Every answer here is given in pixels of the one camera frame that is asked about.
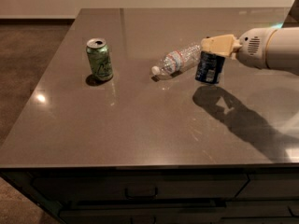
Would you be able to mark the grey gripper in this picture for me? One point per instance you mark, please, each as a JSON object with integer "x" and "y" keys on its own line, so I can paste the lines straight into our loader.
{"x": 251, "y": 49}

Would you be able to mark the blue pepsi can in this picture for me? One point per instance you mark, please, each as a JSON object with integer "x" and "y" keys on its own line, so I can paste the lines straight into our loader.
{"x": 209, "y": 68}

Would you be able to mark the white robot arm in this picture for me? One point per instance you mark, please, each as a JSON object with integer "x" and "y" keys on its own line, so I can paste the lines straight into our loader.
{"x": 285, "y": 53}

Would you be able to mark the green soda can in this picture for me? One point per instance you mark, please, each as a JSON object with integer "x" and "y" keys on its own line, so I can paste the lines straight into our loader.
{"x": 99, "y": 59}

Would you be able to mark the clear plastic water bottle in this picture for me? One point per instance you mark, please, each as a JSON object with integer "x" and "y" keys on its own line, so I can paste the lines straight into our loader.
{"x": 177, "y": 60}

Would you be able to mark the dark cabinet drawers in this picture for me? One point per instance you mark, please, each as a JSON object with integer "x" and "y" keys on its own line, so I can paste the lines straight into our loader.
{"x": 171, "y": 196}

